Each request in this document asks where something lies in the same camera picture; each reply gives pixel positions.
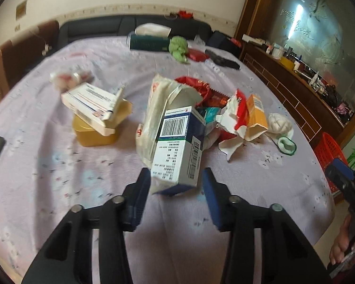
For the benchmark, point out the black leather sofa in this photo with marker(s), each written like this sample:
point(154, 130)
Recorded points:
point(122, 25)

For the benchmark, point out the pink white wrapper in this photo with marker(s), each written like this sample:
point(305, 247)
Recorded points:
point(67, 80)

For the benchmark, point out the wooden sideboard cabinet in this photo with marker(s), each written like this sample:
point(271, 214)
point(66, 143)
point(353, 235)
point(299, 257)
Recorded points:
point(309, 111)

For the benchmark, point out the orange small carton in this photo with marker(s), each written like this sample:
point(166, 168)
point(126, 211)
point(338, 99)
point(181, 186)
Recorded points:
point(257, 123)

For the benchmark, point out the yellow plastic container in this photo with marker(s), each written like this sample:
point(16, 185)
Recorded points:
point(88, 136)

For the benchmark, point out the red plastic basket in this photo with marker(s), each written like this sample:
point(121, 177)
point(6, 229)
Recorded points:
point(327, 150)

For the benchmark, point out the white red-striped medicine box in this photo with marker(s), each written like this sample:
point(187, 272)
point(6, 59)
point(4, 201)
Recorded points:
point(96, 104)

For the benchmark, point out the red plastic bag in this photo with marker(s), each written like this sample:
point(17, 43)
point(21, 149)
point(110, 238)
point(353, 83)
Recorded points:
point(211, 97)

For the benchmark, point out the small gold wall plaque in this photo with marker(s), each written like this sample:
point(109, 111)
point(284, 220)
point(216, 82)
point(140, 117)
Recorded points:
point(21, 10)

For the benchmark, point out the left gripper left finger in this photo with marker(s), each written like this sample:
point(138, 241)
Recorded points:
point(66, 256)

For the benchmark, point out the white cup on sideboard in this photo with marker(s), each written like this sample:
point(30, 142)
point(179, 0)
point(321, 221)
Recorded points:
point(277, 52)

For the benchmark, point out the teal tissue pack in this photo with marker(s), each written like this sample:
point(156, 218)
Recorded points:
point(209, 113)

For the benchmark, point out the dark green tissue box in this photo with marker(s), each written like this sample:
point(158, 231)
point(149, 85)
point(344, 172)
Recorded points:
point(149, 37)

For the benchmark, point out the cream paper bag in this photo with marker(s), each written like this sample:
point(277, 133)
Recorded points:
point(165, 94)

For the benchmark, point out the yellow box on sideboard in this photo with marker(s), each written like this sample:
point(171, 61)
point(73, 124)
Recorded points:
point(288, 64)

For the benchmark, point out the brown armchair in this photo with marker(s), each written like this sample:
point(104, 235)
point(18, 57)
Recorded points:
point(21, 52)

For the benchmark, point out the white blue medicine box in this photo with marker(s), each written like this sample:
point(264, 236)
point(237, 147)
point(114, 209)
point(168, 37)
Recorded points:
point(177, 159)

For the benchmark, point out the red white torn box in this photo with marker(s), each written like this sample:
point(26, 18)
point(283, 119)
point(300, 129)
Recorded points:
point(233, 123)

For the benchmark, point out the white tissue ball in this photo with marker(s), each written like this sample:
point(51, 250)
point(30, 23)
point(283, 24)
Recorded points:
point(278, 124)

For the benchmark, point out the red flat pouch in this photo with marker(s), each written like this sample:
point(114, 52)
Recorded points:
point(196, 55)

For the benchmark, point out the purple floral tablecloth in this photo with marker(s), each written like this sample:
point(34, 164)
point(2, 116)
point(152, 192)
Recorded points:
point(44, 171)

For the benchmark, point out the person's right hand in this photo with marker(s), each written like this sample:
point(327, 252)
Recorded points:
point(341, 245)

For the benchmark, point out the red item on sofa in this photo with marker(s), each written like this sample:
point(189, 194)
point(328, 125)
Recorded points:
point(182, 14)

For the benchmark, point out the green crumpled cloth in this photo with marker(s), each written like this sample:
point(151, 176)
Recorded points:
point(178, 47)

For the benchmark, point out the clear plastic wrapper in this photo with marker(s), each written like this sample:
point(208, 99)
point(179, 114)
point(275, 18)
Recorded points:
point(198, 43)

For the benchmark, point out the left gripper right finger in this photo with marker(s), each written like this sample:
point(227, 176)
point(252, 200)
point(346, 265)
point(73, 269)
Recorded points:
point(265, 244)

